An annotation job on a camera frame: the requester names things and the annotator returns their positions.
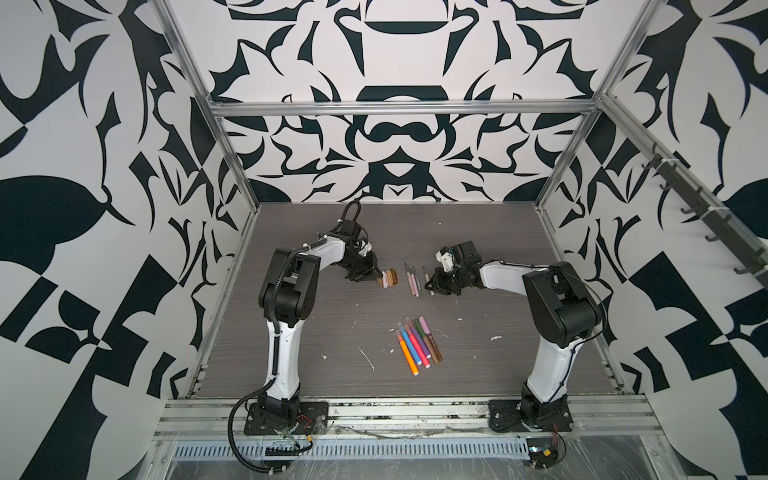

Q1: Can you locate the red pink marker pen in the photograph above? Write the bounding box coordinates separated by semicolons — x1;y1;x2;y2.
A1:
405;326;430;368

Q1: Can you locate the purple marker pen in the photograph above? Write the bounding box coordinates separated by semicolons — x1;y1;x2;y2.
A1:
405;316;432;361

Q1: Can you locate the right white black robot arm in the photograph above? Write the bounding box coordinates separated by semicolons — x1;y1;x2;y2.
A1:
426;241;607;433

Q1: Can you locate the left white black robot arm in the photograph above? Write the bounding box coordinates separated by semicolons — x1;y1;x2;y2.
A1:
229;219;383;428

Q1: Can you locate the blue marker pen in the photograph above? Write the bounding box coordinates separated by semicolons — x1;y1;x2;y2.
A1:
396;322;422;366

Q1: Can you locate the orange marker pen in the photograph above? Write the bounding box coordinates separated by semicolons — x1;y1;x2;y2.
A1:
395;330;419;376

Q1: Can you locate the small green circuit board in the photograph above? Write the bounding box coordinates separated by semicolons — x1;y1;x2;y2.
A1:
526;435;567;471

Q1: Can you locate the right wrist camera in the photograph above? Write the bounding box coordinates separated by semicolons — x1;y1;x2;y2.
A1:
435;247;454;273

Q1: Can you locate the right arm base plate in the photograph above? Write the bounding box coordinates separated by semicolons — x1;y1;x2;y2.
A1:
488;396;573;433

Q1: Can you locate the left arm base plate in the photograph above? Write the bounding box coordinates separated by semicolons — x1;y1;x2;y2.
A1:
244;398;329;436

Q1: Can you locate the aluminium front rail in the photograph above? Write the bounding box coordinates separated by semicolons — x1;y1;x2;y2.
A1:
152;395;663;440

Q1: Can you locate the white slotted cable duct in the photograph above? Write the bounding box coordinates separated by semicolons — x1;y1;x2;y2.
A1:
173;437;532;462

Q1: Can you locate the black wall hook rack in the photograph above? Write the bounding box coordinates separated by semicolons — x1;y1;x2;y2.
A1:
643;142;767;290

